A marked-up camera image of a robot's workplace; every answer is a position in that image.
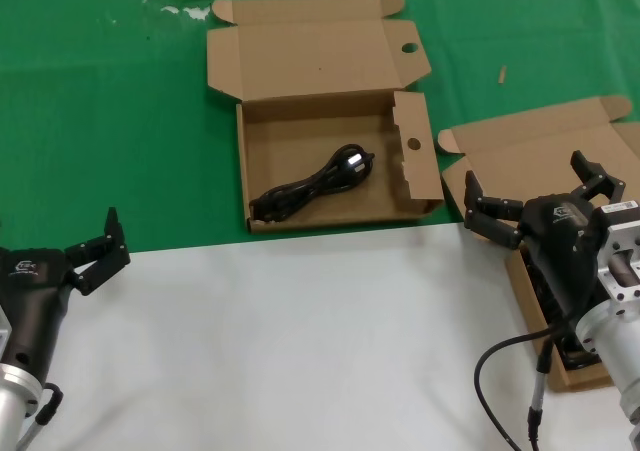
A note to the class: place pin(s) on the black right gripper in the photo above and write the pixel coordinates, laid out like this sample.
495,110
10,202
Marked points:
560,241

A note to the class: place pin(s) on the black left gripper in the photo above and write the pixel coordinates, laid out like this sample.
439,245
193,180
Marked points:
30,291

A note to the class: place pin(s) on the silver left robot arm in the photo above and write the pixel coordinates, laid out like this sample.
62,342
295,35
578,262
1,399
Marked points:
15,396

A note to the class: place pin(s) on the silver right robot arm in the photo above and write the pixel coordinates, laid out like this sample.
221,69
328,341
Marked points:
615,341

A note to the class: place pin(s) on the open cardboard box with holes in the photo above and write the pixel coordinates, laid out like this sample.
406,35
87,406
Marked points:
320,61

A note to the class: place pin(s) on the small cardboard scrap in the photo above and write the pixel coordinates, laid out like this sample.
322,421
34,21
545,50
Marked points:
501,75

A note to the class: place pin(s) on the green table mat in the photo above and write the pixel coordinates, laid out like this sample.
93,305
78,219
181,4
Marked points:
100,121

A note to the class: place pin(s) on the white torn tape scraps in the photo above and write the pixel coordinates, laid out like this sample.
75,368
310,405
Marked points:
197,13

